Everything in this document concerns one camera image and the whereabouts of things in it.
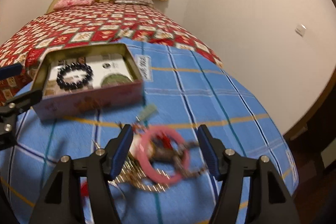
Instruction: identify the white pearl necklace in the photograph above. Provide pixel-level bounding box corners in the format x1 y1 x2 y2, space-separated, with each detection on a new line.
107 155 172 193

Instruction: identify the pink floral pillow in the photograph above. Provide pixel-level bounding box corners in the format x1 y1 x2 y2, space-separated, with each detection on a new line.
53 0 95 10

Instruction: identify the pink metal tin box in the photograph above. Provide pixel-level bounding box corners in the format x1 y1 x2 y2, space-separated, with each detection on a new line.
31 43 143 120

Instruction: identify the white wall switch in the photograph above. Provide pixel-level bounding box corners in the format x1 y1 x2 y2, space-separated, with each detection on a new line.
295 24 306 37

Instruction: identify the light green jade pendant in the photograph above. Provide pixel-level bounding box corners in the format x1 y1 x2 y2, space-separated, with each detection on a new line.
136 104 157 122

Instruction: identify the pink jade bangle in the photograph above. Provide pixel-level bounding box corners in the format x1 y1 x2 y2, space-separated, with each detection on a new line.
136 126 190 185

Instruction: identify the dark bead bracelet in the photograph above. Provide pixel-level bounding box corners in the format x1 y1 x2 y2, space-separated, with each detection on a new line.
56 62 95 90

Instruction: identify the white card in tin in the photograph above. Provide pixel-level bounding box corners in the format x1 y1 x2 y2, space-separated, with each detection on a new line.
43 53 134 96

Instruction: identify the red coral bead string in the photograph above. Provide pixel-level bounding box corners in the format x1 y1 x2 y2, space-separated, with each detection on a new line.
131 122 174 147

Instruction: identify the red patterned bed sheet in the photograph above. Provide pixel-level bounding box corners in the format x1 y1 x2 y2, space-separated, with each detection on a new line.
1 2 223 105

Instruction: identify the blue plaid towel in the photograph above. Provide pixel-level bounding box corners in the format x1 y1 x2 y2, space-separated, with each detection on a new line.
1 39 299 223

